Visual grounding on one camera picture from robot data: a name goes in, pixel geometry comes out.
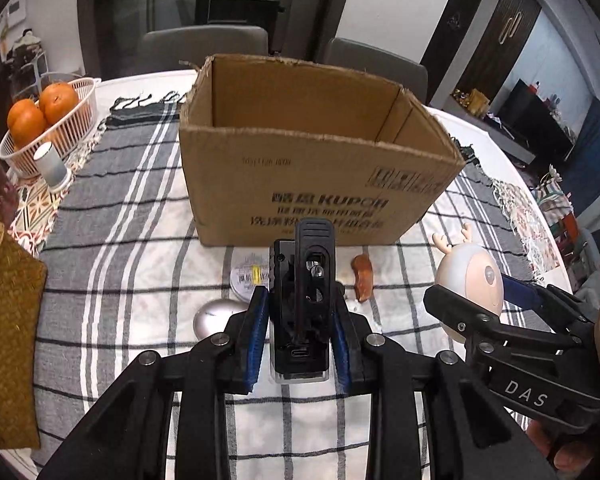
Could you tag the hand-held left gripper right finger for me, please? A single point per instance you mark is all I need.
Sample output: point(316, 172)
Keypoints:
point(340, 345)

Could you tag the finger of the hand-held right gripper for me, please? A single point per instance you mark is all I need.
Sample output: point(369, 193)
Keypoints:
point(480, 317)
point(522, 292)

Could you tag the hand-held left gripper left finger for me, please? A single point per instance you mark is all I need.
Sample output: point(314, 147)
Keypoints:
point(257, 340)

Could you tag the egg-shaped antlered deer toy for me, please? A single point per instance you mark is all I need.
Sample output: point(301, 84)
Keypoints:
point(467, 270)

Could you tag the silver oval case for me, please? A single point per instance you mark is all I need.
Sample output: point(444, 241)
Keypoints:
point(212, 317)

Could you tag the round labelled tin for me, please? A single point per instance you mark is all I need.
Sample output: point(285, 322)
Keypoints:
point(247, 275)

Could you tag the small brown wooden figurine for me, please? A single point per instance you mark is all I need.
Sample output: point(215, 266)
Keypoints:
point(362, 280)

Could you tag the black clip device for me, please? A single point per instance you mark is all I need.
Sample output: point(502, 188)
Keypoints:
point(300, 270)

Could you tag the brown cardboard box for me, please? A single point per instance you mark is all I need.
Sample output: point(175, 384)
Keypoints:
point(260, 175)

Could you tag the person's right hand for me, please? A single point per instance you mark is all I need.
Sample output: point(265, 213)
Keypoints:
point(570, 452)

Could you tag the grey white checked cloth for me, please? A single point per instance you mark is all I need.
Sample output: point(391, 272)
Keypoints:
point(130, 260)

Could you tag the low television stand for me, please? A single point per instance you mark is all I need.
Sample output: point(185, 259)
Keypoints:
point(500, 135)

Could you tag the blue curtain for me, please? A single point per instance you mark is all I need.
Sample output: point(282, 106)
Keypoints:
point(595, 145)

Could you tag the black television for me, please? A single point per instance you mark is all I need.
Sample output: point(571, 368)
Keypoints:
point(535, 115)

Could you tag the gold paper bag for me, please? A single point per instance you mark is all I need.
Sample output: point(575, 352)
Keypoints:
point(479, 102)

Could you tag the dark interior door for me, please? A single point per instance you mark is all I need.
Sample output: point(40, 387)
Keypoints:
point(445, 50)

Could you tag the tile patterned tablecloth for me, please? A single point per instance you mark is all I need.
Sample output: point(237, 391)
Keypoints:
point(30, 205)

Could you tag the grey dining chair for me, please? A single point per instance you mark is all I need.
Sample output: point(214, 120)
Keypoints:
point(202, 47)
point(375, 65)

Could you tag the white cylindrical diffuser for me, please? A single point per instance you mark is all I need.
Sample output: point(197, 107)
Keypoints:
point(50, 165)

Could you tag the dark wood panel cabinet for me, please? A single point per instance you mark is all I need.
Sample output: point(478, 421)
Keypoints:
point(522, 20)

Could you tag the white plastic fruit basket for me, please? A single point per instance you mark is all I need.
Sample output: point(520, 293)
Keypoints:
point(75, 125)

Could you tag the orange fruit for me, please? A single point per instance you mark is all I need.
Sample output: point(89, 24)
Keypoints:
point(25, 122)
point(57, 102)

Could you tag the white storage rack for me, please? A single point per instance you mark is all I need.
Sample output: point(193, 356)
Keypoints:
point(25, 65)

